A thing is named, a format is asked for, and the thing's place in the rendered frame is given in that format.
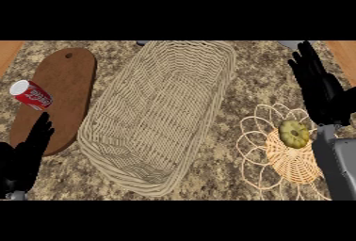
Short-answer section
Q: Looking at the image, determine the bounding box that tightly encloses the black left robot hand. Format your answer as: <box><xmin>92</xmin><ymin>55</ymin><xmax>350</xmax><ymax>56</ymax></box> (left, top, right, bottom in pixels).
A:
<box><xmin>0</xmin><ymin>111</ymin><xmax>56</xmax><ymax>200</ymax></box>

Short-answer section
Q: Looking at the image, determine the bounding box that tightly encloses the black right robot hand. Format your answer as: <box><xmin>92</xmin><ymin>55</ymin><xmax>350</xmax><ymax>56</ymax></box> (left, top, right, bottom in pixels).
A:
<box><xmin>287</xmin><ymin>40</ymin><xmax>356</xmax><ymax>127</ymax></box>

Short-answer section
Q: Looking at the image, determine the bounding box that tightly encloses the yellow-green round squash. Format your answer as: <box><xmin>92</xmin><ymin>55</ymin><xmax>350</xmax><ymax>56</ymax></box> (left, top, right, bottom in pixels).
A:
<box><xmin>276</xmin><ymin>119</ymin><xmax>312</xmax><ymax>150</ymax></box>

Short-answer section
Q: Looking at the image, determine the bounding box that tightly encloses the large beige wicker basket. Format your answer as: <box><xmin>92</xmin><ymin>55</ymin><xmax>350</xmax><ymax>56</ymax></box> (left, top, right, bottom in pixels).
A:
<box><xmin>75</xmin><ymin>40</ymin><xmax>238</xmax><ymax>198</ymax></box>

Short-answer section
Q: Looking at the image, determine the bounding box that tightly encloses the red soda can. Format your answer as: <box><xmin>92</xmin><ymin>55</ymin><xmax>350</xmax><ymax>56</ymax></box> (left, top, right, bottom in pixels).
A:
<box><xmin>9</xmin><ymin>79</ymin><xmax>55</xmax><ymax>111</ymax></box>

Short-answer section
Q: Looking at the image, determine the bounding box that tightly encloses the brown wooden cutting board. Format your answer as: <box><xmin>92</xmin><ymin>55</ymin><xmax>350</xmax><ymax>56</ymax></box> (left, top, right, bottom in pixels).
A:
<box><xmin>9</xmin><ymin>47</ymin><xmax>97</xmax><ymax>157</ymax></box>

